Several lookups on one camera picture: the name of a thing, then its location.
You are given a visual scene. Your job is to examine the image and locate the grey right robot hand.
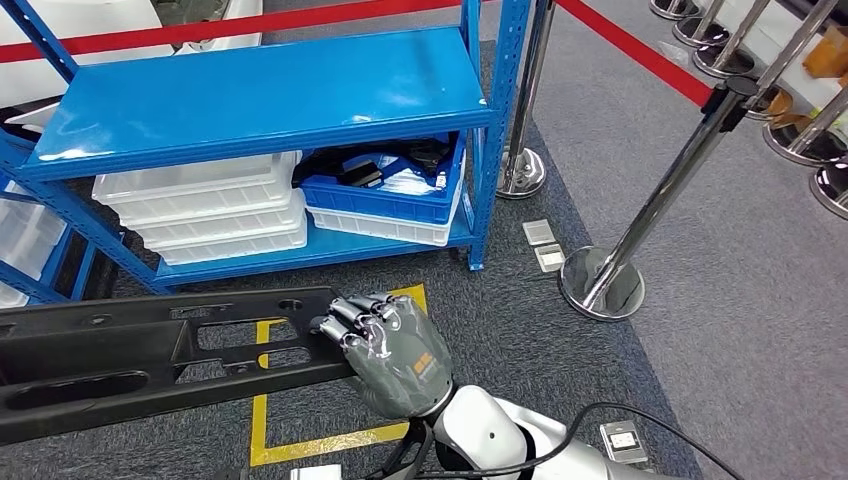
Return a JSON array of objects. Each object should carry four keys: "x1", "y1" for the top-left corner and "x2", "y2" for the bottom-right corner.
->
[{"x1": 309, "y1": 292, "x2": 457, "y2": 420}]

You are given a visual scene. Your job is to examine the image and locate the long black plastic panel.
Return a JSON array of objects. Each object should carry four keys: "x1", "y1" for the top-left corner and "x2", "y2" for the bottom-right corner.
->
[{"x1": 0, "y1": 285, "x2": 364, "y2": 447}]

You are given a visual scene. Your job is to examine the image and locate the blue metal shelf rack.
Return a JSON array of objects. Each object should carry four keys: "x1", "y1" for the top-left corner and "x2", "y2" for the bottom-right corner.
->
[
  {"x1": 0, "y1": 0, "x2": 537, "y2": 297},
  {"x1": 0, "y1": 178, "x2": 102, "y2": 311}
]

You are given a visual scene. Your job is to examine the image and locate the white plastic bin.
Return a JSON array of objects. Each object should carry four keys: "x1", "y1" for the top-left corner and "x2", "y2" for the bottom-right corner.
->
[
  {"x1": 154, "y1": 230, "x2": 310, "y2": 268},
  {"x1": 107, "y1": 187, "x2": 308, "y2": 232},
  {"x1": 127, "y1": 210, "x2": 310, "y2": 253},
  {"x1": 90, "y1": 150, "x2": 305, "y2": 207},
  {"x1": 305, "y1": 153, "x2": 468, "y2": 248},
  {"x1": 0, "y1": 281, "x2": 32, "y2": 311},
  {"x1": 0, "y1": 195, "x2": 69, "y2": 283}
]

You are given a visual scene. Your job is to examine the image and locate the grey floor plate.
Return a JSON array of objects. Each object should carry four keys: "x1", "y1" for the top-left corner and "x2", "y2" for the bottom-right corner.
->
[
  {"x1": 521, "y1": 219, "x2": 557, "y2": 247},
  {"x1": 534, "y1": 243, "x2": 567, "y2": 274}
]

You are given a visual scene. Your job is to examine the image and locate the clear plastic bag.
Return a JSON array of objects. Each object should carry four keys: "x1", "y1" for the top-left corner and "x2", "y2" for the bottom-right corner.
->
[{"x1": 376, "y1": 153, "x2": 440, "y2": 198}]

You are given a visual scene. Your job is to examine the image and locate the black plastic parts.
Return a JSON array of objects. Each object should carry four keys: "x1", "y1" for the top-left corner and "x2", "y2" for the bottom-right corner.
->
[{"x1": 291, "y1": 137, "x2": 460, "y2": 191}]

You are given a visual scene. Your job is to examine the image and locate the grey floor power outlet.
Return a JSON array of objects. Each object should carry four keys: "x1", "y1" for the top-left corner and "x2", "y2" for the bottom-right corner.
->
[{"x1": 598, "y1": 419, "x2": 651, "y2": 466}]

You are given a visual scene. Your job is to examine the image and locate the red barrier belt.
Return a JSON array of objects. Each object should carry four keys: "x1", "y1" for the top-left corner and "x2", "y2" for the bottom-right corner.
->
[
  {"x1": 555, "y1": 0, "x2": 715, "y2": 109},
  {"x1": 0, "y1": 0, "x2": 466, "y2": 66}
]

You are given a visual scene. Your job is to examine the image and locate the brown cardboard box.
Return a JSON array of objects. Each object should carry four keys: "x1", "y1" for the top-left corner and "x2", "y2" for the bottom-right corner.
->
[{"x1": 801, "y1": 25, "x2": 848, "y2": 79}]

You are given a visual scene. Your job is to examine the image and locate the black camera bracket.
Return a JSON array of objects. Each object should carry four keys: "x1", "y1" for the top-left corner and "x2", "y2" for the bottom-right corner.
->
[{"x1": 360, "y1": 420, "x2": 435, "y2": 480}]

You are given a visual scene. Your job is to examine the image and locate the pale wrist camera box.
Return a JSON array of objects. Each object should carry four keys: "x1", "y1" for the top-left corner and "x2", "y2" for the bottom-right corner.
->
[{"x1": 289, "y1": 463, "x2": 344, "y2": 480}]

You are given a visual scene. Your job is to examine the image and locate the black cable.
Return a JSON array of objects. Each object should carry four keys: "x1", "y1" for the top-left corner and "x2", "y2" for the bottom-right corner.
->
[{"x1": 410, "y1": 400, "x2": 750, "y2": 480}]

